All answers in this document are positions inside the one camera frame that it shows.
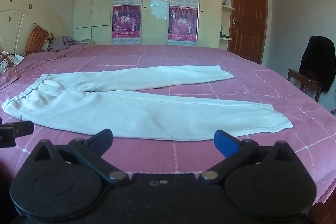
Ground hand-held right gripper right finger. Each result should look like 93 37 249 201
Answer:
198 130 303 183

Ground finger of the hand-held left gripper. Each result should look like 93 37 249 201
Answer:
0 121 34 147

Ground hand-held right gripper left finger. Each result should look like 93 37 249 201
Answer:
33 129 130 185

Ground white pants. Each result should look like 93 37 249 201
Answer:
2 65 293 141

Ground patterned white cloth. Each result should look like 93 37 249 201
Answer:
0 51 25 74

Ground orange striped pillow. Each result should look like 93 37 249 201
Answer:
25 23 50 56

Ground grey crumpled cloth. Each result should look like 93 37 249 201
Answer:
47 36 82 52

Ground pink checked bed sheet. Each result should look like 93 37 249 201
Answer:
0 44 336 205

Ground cream headboard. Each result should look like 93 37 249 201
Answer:
0 0 68 56

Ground black jacket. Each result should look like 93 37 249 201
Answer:
299 35 336 93

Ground brown wooden door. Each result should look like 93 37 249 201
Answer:
228 0 269 65

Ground cream wardrobe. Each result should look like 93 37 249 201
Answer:
74 0 233 51

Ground cream corner shelf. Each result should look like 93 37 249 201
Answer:
219 0 236 43

